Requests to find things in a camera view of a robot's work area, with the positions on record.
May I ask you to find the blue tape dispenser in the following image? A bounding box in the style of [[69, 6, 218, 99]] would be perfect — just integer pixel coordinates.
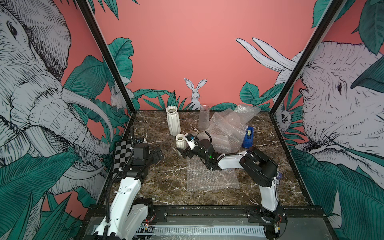
[[242, 126, 254, 149]]

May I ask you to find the rear bubble wrap pile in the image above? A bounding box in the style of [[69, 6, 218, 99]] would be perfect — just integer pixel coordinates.
[[207, 104, 261, 154]]

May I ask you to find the clear textured glass vase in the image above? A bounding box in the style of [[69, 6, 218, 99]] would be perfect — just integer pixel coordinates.
[[198, 105, 210, 131]]

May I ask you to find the bubble wrap sheet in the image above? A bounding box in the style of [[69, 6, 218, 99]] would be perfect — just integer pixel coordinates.
[[186, 156, 240, 192]]

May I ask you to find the white slotted cable duct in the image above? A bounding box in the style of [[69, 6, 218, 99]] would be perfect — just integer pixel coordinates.
[[136, 225, 266, 238]]

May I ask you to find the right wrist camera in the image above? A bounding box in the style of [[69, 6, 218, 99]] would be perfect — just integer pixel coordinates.
[[187, 138, 198, 151]]

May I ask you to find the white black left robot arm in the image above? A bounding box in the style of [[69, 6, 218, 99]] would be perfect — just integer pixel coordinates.
[[85, 137, 164, 240]]

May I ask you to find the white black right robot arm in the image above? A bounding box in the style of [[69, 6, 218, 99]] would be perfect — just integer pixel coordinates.
[[177, 134, 283, 224]]

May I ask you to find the black white checkerboard card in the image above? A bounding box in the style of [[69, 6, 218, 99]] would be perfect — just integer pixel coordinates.
[[112, 140, 132, 178]]

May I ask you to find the short white ribbed vase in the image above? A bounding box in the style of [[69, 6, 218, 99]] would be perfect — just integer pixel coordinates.
[[176, 134, 188, 150]]

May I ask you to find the black front mounting rail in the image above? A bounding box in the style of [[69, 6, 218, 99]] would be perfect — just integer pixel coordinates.
[[85, 204, 326, 224]]

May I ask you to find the tall white ribbed vase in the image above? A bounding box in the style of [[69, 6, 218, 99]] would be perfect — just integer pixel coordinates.
[[166, 106, 181, 137]]

